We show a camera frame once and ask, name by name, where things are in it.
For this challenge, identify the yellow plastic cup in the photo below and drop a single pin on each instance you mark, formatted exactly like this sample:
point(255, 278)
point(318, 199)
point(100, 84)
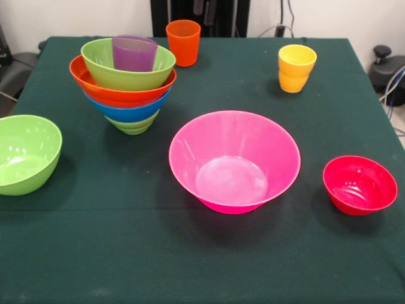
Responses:
point(297, 60)
point(293, 84)

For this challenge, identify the black equipment base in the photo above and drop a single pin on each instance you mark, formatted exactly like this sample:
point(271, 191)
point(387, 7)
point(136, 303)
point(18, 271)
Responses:
point(384, 71)

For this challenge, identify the black power plug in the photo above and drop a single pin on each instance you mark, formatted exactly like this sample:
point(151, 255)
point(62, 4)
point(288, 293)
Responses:
point(280, 31)

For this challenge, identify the small green plastic bowl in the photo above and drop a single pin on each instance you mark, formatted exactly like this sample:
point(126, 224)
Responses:
point(133, 126)

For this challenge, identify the purple plastic cup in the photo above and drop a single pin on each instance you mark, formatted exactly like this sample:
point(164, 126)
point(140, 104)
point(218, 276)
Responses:
point(134, 54)

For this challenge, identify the pink plastic bowl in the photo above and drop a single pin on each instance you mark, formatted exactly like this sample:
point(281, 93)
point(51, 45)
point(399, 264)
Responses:
point(234, 164)

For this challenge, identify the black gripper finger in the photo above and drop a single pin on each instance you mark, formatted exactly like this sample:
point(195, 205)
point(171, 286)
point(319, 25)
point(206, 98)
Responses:
point(209, 14)
point(198, 6)

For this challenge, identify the dark green tablecloth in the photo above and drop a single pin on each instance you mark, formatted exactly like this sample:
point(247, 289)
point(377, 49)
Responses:
point(221, 263)

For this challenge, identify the blue plastic bowl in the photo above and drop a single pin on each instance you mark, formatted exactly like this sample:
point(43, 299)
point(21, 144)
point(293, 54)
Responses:
point(126, 114)

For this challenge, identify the black office chair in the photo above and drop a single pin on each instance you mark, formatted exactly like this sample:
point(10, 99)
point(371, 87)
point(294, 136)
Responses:
point(19, 69)

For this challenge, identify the orange plastic bowl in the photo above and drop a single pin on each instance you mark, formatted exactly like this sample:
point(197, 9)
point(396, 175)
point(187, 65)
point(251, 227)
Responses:
point(120, 96)

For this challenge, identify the large green plastic bowl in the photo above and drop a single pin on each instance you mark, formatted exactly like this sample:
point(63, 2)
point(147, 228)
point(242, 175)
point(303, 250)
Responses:
point(25, 158)
point(126, 79)

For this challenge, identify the small red plastic bowl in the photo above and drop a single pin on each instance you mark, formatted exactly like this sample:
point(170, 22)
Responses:
point(359, 187)

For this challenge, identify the orange plastic cup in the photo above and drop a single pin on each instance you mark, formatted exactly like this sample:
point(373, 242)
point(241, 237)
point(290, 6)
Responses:
point(183, 44)

